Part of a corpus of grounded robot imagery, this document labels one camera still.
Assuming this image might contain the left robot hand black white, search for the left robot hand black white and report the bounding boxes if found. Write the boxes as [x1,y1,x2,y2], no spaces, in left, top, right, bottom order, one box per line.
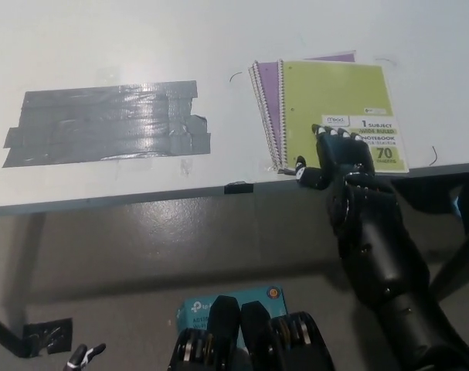
[63,342,107,371]

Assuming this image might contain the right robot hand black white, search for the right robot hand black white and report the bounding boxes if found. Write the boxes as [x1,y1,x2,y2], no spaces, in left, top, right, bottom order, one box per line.
[294,123,376,192]

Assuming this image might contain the green spiral notebook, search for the green spiral notebook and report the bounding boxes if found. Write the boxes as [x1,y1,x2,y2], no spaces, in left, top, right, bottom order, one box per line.
[277,60,410,175]

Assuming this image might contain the purple spiral notebook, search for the purple spiral notebook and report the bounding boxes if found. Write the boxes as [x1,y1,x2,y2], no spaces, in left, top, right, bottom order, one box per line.
[248,49,357,173]

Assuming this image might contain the black robot body blocks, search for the black robot body blocks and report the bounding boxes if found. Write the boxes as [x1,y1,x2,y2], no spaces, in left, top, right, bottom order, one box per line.
[167,295,335,371]

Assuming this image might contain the black floor tape patch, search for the black floor tape patch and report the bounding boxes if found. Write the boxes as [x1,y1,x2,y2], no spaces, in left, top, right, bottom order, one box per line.
[22,317,73,355]

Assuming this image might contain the small black tape piece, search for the small black tape piece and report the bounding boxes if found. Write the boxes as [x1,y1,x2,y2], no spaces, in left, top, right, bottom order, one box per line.
[224,180,255,194]

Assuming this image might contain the teal router box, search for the teal router box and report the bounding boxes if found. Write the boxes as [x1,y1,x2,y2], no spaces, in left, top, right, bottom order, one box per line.
[175,284,288,345]

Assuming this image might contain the grey duct tape patch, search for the grey duct tape patch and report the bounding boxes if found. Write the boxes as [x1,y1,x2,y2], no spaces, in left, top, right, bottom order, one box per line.
[1,80,212,169]

